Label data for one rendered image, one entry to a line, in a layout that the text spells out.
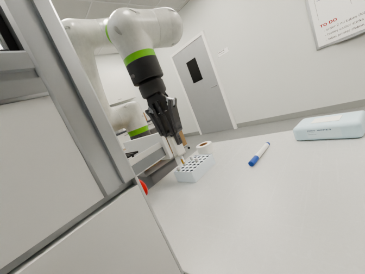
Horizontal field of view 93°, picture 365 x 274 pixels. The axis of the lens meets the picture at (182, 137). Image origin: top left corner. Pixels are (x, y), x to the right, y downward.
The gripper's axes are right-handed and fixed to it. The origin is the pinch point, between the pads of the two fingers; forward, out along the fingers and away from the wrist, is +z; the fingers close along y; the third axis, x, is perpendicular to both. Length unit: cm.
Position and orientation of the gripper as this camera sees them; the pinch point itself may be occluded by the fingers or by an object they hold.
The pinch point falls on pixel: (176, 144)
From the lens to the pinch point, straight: 54.7
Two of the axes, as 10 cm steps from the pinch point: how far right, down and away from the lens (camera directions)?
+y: -6.9, 1.4, 7.1
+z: 3.7, 9.1, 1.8
